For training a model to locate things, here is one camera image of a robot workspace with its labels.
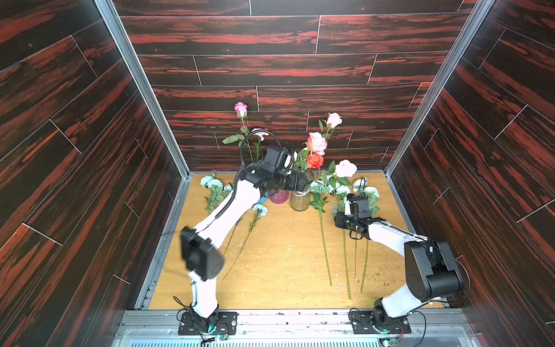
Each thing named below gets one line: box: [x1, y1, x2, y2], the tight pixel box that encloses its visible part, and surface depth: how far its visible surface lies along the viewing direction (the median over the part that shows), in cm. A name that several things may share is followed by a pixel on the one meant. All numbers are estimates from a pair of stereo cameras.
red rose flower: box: [306, 151, 325, 170], surface depth 80 cm
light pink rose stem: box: [317, 112, 344, 141], surface depth 84 cm
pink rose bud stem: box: [221, 101, 255, 164], surface depth 88 cm
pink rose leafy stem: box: [293, 131, 329, 172], surface depth 72 cm
